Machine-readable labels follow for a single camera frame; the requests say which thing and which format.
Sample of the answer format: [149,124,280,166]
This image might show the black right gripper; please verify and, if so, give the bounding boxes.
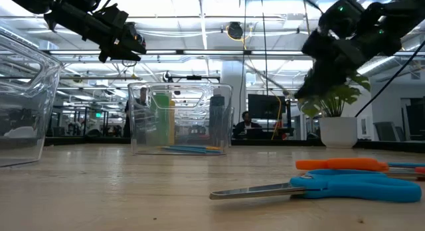
[294,30,366,100]

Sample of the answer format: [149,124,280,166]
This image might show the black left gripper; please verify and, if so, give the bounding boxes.
[44,1,147,63]

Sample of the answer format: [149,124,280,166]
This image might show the green paint bottle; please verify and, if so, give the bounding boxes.
[151,93,172,146]

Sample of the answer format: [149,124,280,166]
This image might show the orange-handled scissors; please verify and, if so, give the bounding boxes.
[295,157,390,173]

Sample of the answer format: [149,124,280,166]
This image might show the yellow paint bottle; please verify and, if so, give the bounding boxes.
[168,100,176,145]

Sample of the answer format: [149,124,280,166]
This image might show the blue-handled scissors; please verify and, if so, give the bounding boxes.
[209,169,422,204]

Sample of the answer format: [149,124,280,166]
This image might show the blue-handled paintbrush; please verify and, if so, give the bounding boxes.
[159,145,222,151]
[165,147,222,155]
[386,162,425,168]

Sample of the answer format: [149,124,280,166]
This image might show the dark grey-blue paint bottle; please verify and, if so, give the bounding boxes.
[209,87,226,146]

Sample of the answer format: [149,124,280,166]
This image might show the green plant in white pot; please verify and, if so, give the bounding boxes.
[298,70,372,149]

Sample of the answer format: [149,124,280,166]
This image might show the standing person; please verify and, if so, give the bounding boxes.
[123,86,149,139]

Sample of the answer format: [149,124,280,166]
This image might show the black computer monitor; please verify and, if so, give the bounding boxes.
[247,94,287,120]

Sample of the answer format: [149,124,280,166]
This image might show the grey office chair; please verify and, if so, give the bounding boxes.
[373,121,405,142]

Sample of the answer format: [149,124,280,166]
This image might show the seated person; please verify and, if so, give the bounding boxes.
[233,110,266,139]

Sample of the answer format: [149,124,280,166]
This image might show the wide clear plastic bin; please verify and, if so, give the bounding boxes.
[145,88,235,148]

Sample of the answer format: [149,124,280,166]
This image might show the narrow clear plastic bin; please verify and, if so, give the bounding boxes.
[127,82,234,155]

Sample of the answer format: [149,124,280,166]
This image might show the large clear plastic bin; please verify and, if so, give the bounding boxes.
[0,27,63,168]

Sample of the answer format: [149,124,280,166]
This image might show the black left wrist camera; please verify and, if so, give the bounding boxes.
[92,3,130,31]

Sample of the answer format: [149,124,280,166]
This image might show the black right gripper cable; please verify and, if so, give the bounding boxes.
[354,41,425,118]

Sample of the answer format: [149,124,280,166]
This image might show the black cable reel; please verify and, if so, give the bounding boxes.
[227,21,244,40]

